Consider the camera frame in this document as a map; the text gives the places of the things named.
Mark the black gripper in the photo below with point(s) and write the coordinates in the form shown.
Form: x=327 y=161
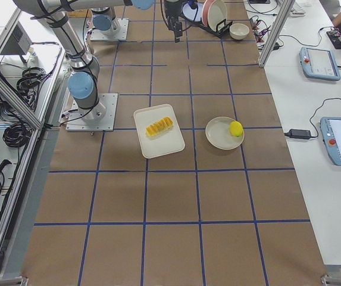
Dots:
x=170 y=11

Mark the blue plate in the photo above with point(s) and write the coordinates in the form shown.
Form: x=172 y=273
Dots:
x=193 y=14

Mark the yellow bread loaf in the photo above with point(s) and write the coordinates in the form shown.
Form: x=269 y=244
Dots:
x=159 y=127

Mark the pink plate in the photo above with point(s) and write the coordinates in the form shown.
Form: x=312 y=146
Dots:
x=205 y=9

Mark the cream plate in rack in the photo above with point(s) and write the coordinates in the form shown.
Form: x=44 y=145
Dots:
x=216 y=13

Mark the cream round plate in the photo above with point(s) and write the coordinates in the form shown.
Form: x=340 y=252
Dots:
x=218 y=134

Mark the black dish rack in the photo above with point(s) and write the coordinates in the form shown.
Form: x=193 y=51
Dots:
x=221 y=29

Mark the cream bowl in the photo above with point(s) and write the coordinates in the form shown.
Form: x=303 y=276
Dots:
x=239 y=31

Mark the cream rectangular tray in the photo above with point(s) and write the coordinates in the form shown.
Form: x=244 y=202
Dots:
x=170 y=141

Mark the yellow lemon toy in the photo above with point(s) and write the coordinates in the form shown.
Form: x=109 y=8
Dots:
x=236 y=128

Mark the far teach pendant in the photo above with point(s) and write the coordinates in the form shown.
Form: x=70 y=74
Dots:
x=319 y=64

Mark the black power adapter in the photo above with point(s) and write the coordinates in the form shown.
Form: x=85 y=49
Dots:
x=298 y=134

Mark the grey control box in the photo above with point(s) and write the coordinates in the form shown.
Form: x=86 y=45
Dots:
x=18 y=43

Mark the aluminium frame post right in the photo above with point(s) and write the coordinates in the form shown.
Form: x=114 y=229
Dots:
x=276 y=28

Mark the aluminium frame left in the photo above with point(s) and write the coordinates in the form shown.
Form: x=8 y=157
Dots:
x=49 y=54

